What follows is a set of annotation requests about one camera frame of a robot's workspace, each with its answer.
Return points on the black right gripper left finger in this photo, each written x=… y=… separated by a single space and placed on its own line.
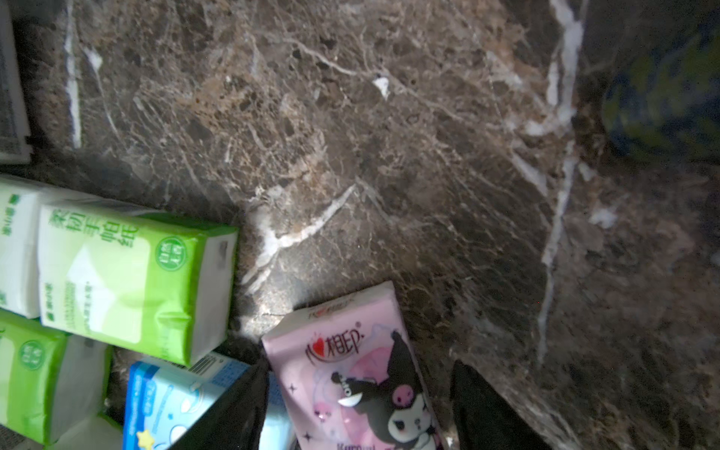
x=235 y=421

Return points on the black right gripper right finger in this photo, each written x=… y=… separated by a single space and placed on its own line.
x=484 y=419

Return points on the blue cartoon tissue pack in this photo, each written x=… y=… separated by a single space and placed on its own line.
x=164 y=400

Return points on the pink Kuromi tissue pack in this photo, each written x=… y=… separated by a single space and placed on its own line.
x=349 y=377

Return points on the playing card box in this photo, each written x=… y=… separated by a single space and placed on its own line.
x=15 y=128

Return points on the teal plastic storage box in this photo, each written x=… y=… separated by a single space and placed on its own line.
x=662 y=105

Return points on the green tissue pack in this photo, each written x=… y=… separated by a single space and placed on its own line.
x=50 y=380
x=21 y=203
x=144 y=280

